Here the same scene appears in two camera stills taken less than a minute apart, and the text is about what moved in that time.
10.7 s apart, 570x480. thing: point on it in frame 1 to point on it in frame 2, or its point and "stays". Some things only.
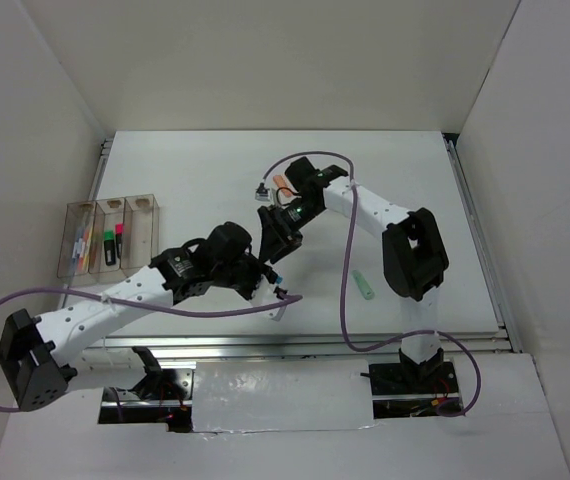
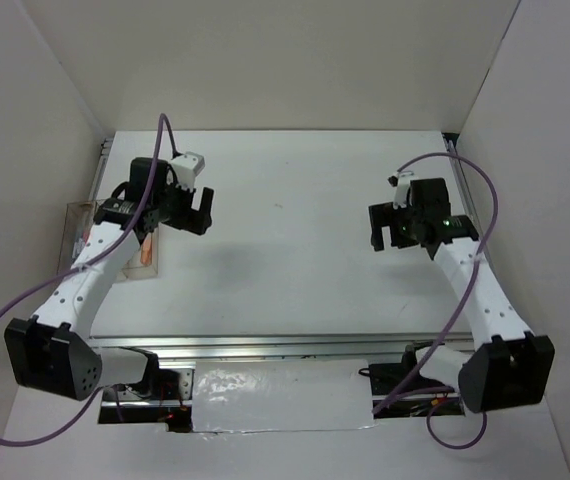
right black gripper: x=280 y=237 to x=384 y=214
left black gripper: x=259 y=269 to x=192 y=220
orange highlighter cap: x=280 y=182 to x=146 y=250
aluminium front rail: x=277 y=347 stays
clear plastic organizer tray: x=75 y=257 stays
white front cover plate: x=282 y=395 stays
